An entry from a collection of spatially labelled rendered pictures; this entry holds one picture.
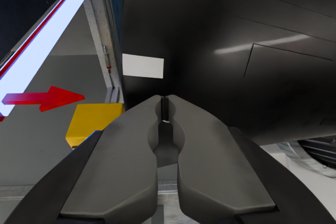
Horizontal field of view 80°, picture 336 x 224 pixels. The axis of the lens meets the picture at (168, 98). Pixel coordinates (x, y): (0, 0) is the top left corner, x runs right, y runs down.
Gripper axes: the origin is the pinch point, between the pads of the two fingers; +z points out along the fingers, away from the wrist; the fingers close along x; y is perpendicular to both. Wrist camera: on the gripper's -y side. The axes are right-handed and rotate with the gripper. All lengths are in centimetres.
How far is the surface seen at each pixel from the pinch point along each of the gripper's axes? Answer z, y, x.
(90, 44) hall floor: 134, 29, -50
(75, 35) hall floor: 132, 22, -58
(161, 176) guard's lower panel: 46, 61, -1
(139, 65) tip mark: 3.8, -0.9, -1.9
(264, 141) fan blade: 4.0, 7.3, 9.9
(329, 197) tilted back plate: 11.5, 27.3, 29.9
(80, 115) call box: 24.4, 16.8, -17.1
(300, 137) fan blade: 3.8, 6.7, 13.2
